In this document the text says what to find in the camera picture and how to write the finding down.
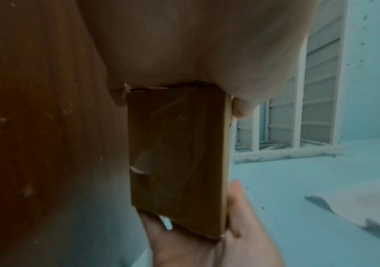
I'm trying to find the brown cardboard box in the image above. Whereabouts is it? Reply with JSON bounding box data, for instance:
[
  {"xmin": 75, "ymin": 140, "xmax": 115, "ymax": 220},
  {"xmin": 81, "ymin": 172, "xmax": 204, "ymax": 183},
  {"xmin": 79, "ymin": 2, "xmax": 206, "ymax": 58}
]
[{"xmin": 124, "ymin": 82, "xmax": 234, "ymax": 240}]

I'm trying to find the person's left hand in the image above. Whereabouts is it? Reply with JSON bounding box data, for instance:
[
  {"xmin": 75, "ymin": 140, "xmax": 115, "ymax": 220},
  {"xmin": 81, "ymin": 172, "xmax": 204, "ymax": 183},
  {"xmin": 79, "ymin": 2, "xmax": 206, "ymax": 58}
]
[{"xmin": 77, "ymin": 0, "xmax": 321, "ymax": 121}]

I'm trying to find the person's right hand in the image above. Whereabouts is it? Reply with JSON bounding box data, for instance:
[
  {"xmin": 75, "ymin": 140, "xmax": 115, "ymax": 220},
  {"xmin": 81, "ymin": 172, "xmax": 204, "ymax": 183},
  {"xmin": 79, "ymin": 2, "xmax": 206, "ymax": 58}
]
[{"xmin": 138, "ymin": 179, "xmax": 285, "ymax": 267}]

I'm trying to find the white metal shelf rack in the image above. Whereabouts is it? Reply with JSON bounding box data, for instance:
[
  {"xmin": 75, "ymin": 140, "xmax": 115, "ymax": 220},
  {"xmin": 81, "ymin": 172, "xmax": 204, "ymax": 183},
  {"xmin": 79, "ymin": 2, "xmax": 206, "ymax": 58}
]
[{"xmin": 233, "ymin": 13, "xmax": 349, "ymax": 165}]

